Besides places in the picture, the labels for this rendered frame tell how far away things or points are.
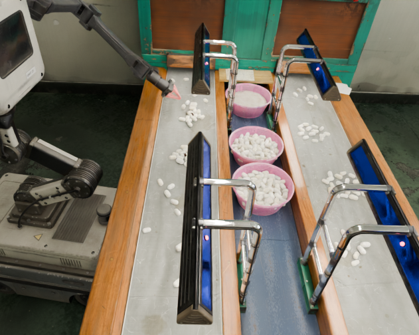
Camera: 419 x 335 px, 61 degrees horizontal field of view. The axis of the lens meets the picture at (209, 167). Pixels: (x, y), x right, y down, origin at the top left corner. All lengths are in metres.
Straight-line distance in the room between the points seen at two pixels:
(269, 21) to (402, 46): 1.79
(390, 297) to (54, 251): 1.33
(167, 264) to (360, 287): 0.67
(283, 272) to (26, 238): 1.13
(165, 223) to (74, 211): 0.60
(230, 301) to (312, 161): 0.84
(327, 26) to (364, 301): 1.58
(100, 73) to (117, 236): 2.36
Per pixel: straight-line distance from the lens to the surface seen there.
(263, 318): 1.30
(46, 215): 1.81
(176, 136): 1.79
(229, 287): 1.23
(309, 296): 1.33
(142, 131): 1.78
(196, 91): 1.53
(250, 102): 2.10
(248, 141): 1.79
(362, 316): 1.33
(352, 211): 1.60
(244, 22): 2.26
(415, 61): 3.92
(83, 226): 1.78
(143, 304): 1.23
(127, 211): 1.42
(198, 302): 0.81
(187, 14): 2.24
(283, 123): 1.92
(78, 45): 3.44
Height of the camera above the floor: 1.83
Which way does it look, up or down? 42 degrees down
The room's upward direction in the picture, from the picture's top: 4 degrees clockwise
